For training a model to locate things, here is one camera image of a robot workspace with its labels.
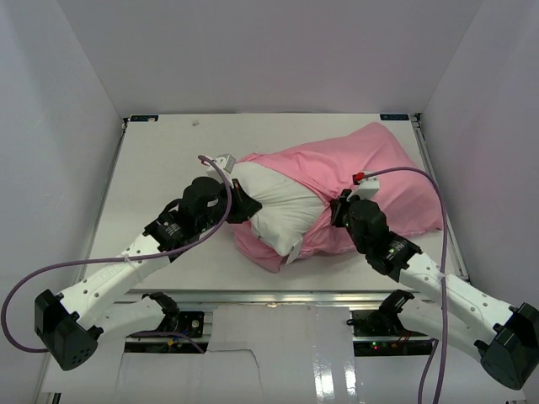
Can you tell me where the blue table label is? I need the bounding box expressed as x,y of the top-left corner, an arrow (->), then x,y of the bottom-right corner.
380,114 -> 409,121
128,114 -> 159,123

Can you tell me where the left blue table label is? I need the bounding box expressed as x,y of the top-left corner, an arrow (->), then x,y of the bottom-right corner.
128,114 -> 159,123

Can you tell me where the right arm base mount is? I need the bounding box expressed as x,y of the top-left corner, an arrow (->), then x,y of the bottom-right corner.
346,290 -> 433,358

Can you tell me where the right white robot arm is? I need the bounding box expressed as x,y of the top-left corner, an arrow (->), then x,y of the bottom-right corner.
330,189 -> 538,391

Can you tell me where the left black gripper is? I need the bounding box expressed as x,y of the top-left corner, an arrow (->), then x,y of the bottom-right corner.
196,178 -> 259,232

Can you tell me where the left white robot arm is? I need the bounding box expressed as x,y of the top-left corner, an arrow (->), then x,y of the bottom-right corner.
35,177 -> 263,371

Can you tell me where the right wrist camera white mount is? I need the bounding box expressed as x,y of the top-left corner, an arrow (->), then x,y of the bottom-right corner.
349,171 -> 380,199

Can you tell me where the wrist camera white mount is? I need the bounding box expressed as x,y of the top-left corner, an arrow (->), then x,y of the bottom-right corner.
200,153 -> 237,181
349,171 -> 380,199

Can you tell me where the pink floral pillowcase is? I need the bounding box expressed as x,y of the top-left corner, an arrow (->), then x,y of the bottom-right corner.
232,123 -> 442,273

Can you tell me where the white pillow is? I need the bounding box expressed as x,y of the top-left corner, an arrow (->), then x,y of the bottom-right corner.
232,162 -> 325,264

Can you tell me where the right blue table label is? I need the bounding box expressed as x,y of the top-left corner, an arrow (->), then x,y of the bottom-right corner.
380,114 -> 409,121

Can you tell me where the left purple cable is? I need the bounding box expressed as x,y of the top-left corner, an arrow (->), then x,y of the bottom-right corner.
0,154 -> 233,353

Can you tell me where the aluminium table front rail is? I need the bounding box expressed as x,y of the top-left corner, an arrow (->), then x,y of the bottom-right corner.
125,290 -> 422,307

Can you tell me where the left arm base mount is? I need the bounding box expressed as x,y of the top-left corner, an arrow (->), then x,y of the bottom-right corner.
125,292 -> 208,354

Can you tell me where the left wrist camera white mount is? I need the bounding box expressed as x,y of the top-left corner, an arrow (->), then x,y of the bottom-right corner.
200,153 -> 237,181

